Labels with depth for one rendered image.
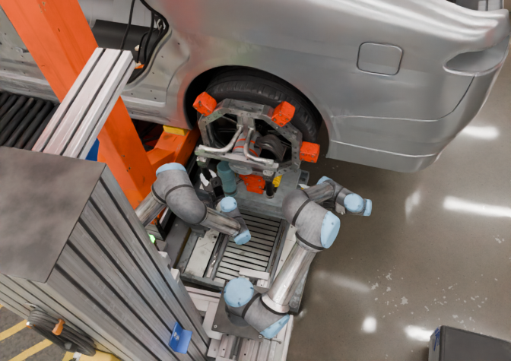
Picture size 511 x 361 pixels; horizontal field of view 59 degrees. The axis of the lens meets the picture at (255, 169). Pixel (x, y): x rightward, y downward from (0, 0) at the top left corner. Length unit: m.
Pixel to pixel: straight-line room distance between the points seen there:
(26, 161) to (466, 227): 2.77
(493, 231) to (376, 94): 1.57
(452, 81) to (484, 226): 1.53
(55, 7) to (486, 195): 2.82
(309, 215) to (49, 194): 0.95
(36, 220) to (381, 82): 1.48
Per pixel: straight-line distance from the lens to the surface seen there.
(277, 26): 1.90
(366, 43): 1.86
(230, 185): 2.53
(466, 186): 3.43
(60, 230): 0.87
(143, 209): 1.87
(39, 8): 1.59
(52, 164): 0.97
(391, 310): 2.91
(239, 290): 1.79
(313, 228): 1.60
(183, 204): 1.70
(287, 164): 2.50
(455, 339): 2.58
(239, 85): 2.21
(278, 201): 2.90
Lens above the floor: 2.72
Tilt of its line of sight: 55 degrees down
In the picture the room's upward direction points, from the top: 7 degrees counter-clockwise
